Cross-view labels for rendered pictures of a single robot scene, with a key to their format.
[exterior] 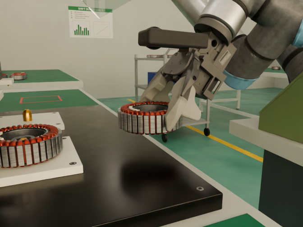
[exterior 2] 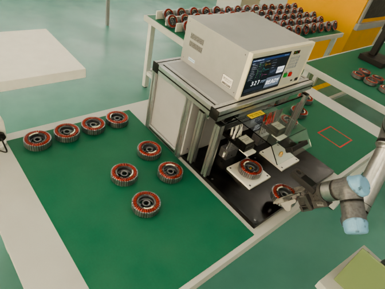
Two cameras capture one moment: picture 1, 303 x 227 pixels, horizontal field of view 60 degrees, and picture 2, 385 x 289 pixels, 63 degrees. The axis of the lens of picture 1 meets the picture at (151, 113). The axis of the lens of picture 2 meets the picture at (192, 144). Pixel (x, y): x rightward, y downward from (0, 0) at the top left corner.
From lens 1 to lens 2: 1.13 m
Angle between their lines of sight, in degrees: 63
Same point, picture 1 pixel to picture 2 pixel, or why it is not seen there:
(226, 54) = (321, 203)
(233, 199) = (260, 232)
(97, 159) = (259, 190)
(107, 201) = (238, 199)
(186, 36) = (304, 184)
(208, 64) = (306, 199)
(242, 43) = not seen: hidden behind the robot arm
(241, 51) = not seen: hidden behind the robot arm
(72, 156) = (254, 183)
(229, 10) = (325, 190)
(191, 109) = (286, 205)
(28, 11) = not seen: outside the picture
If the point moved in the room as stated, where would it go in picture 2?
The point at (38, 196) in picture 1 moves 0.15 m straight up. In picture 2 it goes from (233, 184) to (243, 160)
